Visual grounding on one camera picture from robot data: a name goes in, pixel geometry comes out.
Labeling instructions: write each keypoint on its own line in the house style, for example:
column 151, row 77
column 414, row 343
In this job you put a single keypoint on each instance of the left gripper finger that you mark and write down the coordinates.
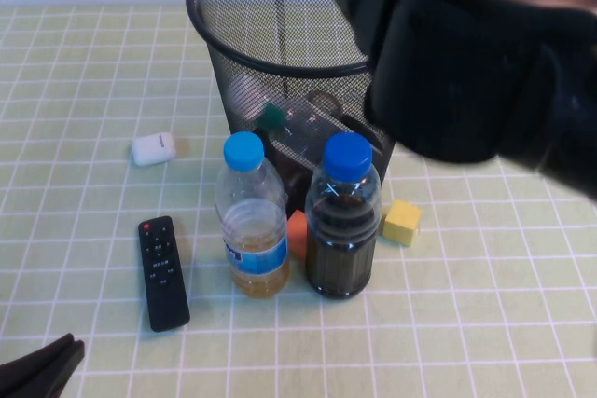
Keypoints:
column 60, row 374
column 28, row 370

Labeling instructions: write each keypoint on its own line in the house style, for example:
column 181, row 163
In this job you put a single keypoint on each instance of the small bottle red-striped label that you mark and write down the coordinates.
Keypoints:
column 322, row 100

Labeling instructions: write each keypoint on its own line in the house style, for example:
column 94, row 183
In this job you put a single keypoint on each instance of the white-capped bottle green label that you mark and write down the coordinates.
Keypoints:
column 271, row 116

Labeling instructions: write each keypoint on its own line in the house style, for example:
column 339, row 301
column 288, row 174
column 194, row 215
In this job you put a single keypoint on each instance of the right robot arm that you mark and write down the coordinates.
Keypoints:
column 443, row 90

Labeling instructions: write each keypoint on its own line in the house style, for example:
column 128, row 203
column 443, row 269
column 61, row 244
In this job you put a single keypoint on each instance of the black mesh wastebasket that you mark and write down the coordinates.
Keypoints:
column 219, row 20

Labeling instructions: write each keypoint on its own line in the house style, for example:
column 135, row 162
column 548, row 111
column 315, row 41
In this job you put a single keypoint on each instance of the black remote control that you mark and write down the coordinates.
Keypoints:
column 163, row 272

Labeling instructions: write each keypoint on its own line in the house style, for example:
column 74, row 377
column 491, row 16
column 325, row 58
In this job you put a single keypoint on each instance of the light-blue-capped bottle yellow liquid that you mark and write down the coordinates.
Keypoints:
column 252, row 230

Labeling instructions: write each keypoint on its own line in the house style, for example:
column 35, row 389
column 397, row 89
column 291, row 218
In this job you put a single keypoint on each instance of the white earbuds case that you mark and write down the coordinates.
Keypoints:
column 151, row 150

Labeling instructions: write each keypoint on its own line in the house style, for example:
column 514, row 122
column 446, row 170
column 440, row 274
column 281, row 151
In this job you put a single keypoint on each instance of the orange cube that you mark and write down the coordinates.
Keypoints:
column 296, row 235

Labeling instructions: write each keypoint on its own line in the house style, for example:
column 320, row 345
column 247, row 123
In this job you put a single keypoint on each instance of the yellow cube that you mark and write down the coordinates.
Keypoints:
column 402, row 225

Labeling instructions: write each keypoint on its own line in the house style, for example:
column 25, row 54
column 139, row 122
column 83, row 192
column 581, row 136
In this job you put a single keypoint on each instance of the dark-blue-capped bottle dark liquid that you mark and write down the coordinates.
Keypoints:
column 342, row 253

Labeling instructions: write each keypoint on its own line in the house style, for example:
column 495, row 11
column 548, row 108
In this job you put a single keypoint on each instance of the green checked tablecloth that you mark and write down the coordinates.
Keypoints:
column 466, row 277

